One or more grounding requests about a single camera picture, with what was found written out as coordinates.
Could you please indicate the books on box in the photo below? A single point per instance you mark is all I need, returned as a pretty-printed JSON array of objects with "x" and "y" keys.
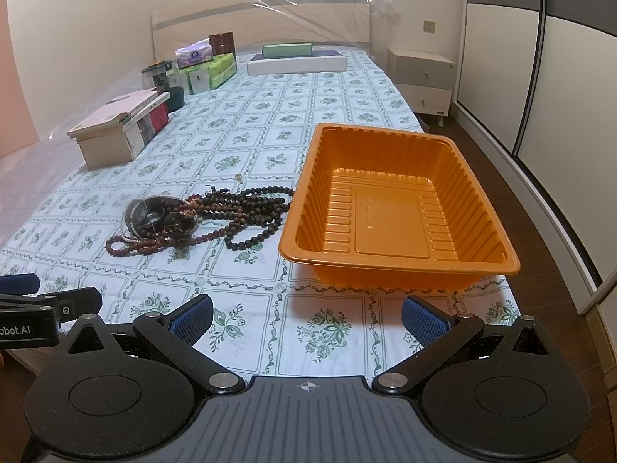
[{"x": 118, "y": 113}]

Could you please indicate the floral patterned bed sheet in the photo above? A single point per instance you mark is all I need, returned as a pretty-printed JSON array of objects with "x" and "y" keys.
[{"x": 271, "y": 316}]

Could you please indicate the black wrist watch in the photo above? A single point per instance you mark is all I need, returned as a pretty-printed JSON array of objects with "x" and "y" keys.
[{"x": 160, "y": 217}]

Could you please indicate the purple tissue pack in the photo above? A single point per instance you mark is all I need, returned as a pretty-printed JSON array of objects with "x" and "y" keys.
[{"x": 194, "y": 54}]

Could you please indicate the long white box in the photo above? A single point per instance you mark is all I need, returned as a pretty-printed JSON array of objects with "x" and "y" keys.
[{"x": 258, "y": 65}]

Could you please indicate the beige cardboard box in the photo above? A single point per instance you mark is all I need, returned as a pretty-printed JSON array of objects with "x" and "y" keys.
[{"x": 123, "y": 147}]

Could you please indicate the dark blue flat box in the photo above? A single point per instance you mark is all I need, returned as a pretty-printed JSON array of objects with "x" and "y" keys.
[{"x": 325, "y": 53}]

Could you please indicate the wooden bed headboard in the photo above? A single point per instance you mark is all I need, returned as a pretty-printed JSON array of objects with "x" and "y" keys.
[{"x": 258, "y": 22}]

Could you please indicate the dark brown box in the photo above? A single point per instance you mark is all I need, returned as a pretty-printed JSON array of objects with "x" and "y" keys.
[{"x": 222, "y": 43}]

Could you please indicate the orange plastic tray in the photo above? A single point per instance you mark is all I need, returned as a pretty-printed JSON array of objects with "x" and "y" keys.
[{"x": 384, "y": 208}]

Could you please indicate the sliding wardrobe doors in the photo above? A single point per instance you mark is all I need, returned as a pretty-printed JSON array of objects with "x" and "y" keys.
[{"x": 537, "y": 80}]

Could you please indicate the green tissue box pack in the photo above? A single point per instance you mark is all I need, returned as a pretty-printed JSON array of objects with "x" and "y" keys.
[{"x": 208, "y": 76}]

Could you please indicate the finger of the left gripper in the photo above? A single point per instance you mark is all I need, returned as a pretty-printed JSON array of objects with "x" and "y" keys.
[
  {"x": 69, "y": 305},
  {"x": 19, "y": 284}
]

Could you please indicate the green flat box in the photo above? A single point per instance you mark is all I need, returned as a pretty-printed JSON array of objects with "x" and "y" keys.
[{"x": 276, "y": 51}]

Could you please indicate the wall socket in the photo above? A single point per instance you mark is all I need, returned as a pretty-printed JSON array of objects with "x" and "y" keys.
[{"x": 429, "y": 27}]

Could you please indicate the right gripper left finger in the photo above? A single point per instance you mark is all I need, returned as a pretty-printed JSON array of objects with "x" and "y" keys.
[{"x": 174, "y": 335}]

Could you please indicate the beige nightstand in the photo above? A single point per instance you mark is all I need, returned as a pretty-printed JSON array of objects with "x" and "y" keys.
[{"x": 425, "y": 79}]

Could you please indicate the dark green cup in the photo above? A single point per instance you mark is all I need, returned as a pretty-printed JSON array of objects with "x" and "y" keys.
[{"x": 176, "y": 99}]

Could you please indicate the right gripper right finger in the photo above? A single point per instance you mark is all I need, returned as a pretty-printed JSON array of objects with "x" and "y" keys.
[{"x": 441, "y": 337}]

